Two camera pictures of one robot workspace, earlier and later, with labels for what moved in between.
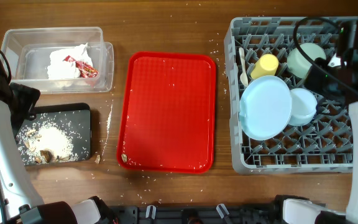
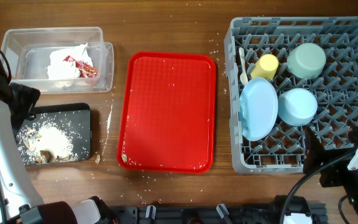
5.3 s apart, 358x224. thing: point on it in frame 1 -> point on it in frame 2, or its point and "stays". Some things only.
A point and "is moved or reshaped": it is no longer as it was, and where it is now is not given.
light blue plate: (265, 107) is moved or reshaped
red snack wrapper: (85, 70) stays
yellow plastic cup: (267, 65) stays
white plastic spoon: (243, 77) stays
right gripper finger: (318, 80) -> (314, 150)
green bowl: (298, 63) stays
